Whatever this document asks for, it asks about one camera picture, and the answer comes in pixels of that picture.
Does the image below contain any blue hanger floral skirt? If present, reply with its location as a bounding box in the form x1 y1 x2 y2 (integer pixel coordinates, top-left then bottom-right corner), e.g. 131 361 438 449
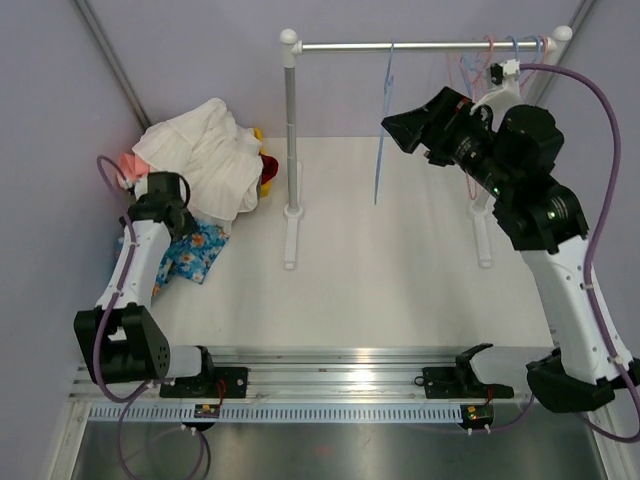
372 38 397 206

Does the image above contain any white slotted cable duct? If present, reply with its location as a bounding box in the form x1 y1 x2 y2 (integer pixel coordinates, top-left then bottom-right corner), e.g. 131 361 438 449
89 402 462 424

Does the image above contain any blue wire hanger grey skirt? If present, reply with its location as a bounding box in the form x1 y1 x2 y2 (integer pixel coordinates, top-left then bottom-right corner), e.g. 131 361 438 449
459 53 490 100

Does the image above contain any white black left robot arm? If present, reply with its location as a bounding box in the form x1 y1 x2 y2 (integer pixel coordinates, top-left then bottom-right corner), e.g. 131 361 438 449
73 172 248 403

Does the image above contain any salmon pink skirt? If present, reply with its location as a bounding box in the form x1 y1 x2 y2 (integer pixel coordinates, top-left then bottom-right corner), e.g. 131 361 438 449
118 153 151 185

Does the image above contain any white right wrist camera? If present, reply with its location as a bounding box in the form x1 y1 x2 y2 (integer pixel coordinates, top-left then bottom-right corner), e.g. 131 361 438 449
471 59 522 114

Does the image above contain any red cloth garment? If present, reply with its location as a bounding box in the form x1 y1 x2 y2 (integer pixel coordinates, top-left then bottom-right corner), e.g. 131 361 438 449
260 154 279 185

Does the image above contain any white pleated skirt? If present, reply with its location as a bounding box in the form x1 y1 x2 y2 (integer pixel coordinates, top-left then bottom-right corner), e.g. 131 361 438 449
132 98 262 234

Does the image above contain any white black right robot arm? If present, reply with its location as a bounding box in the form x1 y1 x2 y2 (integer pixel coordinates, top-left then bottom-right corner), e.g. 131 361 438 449
381 87 639 413

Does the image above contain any silver white clothes rack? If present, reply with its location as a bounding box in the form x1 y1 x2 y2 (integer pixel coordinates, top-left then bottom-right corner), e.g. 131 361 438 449
278 24 573 271

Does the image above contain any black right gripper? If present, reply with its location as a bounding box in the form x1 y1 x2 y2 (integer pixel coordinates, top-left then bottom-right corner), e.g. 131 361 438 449
383 87 514 200

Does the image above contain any empty pink wire hanger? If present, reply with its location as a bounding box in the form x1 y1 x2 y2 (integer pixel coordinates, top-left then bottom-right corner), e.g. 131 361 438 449
519 35 549 90

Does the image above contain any blue hanger salmon skirt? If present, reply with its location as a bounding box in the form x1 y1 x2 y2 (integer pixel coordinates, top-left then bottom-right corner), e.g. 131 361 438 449
506 35 536 60

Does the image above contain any yellow plastic bin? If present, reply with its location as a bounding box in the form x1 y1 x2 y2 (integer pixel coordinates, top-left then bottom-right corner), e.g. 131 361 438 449
253 128 276 199

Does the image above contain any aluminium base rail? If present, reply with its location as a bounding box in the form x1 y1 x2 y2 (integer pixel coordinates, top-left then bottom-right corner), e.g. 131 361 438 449
67 345 571 407

